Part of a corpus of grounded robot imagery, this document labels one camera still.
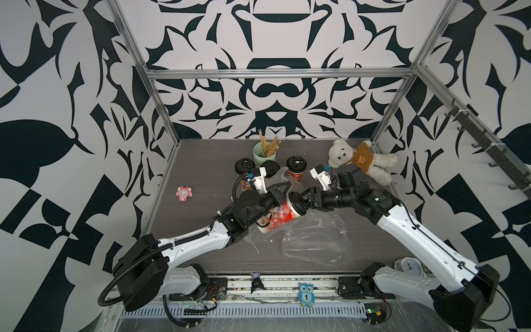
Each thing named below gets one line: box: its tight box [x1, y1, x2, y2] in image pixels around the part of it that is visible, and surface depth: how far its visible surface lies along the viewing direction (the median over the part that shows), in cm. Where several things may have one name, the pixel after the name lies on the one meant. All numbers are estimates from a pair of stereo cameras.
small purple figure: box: [250, 271, 268, 294], surface depth 76 cm
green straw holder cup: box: [253, 141, 277, 169], surface depth 99 cm
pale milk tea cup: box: [260, 159, 281, 179], surface depth 89 cm
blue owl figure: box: [298, 282, 316, 308], surface depth 73 cm
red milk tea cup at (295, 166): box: [286, 154, 307, 182], surface depth 91 cm
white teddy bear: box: [327, 139, 399, 187], surface depth 104 cm
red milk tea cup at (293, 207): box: [256, 191, 309, 234], surface depth 70 cm
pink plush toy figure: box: [175, 185, 193, 202], surface depth 98 cm
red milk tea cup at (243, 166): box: [235, 157, 256, 192], surface depth 91 cm
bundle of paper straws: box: [258, 129, 282, 158], surface depth 99 cm
